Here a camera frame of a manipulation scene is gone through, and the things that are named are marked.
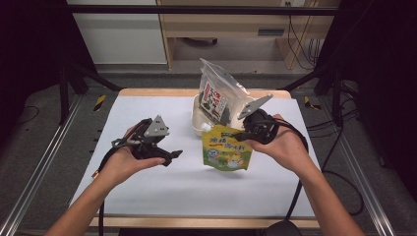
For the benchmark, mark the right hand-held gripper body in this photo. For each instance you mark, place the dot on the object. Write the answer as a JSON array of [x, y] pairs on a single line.
[[260, 128]]

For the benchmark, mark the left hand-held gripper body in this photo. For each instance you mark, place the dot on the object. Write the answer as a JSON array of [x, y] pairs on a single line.
[[144, 139]]

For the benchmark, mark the yellow spouted pouch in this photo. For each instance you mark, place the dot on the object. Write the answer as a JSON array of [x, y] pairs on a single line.
[[226, 150]]

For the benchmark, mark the white plastic container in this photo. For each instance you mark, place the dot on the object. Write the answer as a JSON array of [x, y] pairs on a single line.
[[196, 121]]

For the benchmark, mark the clear bag of dried seaweed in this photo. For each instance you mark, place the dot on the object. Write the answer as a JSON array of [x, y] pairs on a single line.
[[218, 95]]

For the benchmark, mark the person's left hand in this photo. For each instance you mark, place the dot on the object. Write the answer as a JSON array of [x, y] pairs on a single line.
[[121, 164]]

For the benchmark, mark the person's right hand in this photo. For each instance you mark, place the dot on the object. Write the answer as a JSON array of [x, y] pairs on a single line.
[[288, 147]]

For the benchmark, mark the white table mat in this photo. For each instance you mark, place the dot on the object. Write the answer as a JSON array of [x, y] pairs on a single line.
[[183, 187]]

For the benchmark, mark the yellow black tape strip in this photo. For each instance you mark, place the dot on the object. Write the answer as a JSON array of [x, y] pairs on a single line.
[[100, 102], [309, 103]]

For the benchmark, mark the wooden table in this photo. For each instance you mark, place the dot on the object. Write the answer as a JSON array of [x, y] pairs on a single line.
[[196, 223]]

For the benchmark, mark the black metal stand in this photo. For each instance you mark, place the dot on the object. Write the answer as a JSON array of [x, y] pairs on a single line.
[[65, 91], [336, 95]]

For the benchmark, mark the dark chair base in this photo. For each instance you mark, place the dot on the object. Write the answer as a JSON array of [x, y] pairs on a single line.
[[200, 41]]

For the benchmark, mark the white cabinet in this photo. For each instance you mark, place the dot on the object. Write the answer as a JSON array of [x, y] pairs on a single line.
[[121, 36]]

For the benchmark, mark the light wooden desk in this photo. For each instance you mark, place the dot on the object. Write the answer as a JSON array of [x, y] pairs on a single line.
[[223, 24]]

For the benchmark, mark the black curtain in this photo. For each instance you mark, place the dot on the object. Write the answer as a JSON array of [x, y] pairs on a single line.
[[29, 49], [383, 82]]

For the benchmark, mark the aluminium floor rail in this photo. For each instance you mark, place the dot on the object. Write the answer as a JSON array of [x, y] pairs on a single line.
[[360, 170], [36, 167]]

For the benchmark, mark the black horizontal frame bar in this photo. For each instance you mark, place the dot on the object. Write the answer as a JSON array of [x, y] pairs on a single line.
[[164, 10]]

